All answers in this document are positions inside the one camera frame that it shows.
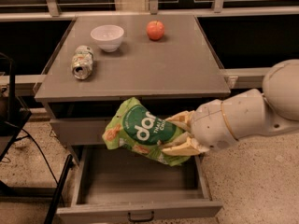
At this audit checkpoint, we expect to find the green rice chip bag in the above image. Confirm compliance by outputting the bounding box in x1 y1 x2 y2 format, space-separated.
102 97 190 166

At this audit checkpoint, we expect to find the metal window railing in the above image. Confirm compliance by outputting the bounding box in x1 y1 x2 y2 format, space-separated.
0 0 299 21

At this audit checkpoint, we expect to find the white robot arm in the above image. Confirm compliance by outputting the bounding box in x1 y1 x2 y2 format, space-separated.
160 60 299 156

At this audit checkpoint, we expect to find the open grey lower drawer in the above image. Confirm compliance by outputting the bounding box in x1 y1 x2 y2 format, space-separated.
57 145 222 224

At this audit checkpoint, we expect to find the black cable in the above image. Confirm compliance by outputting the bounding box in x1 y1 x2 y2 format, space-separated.
13 128 60 185

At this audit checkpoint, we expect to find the white bowl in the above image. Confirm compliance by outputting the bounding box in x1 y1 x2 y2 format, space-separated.
91 25 124 52

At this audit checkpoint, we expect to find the grey upper drawer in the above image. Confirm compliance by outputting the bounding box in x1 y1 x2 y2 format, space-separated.
50 117 112 146

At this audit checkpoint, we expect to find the crushed silver soda can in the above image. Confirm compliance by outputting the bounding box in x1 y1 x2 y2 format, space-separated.
71 45 93 80

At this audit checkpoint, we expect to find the grey drawer cabinet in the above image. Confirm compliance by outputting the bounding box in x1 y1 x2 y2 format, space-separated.
33 13 232 161

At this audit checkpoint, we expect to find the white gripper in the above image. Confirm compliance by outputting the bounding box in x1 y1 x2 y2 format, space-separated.
162 100 237 156

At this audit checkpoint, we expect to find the red apple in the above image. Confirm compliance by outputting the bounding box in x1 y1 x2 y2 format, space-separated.
146 21 164 41

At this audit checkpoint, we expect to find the black lower drawer handle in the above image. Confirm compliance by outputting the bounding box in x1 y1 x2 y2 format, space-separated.
127 211 155 224

